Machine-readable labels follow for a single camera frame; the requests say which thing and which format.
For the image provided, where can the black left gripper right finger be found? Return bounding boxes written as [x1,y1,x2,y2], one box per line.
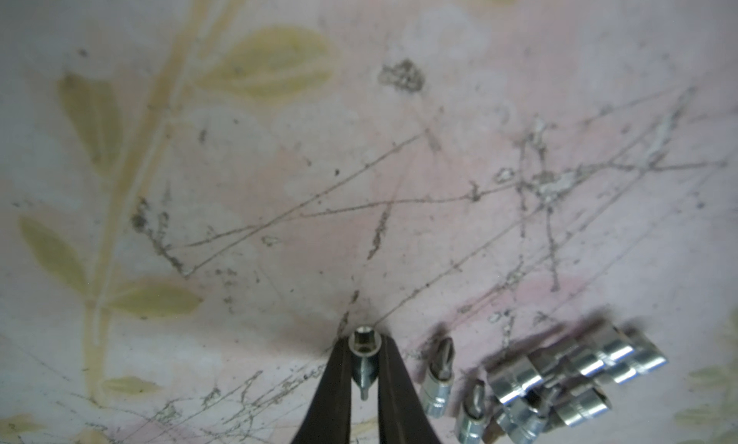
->
[378,334,441,444]

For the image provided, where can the silver socket bit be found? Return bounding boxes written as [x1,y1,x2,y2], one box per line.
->
[487,353,567,405]
[546,386,612,431]
[494,397,552,444]
[419,338,455,419]
[455,380,487,444]
[567,325,669,384]
[348,326,382,402]

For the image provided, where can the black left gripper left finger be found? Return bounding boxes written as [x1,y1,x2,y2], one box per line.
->
[291,338,353,444]

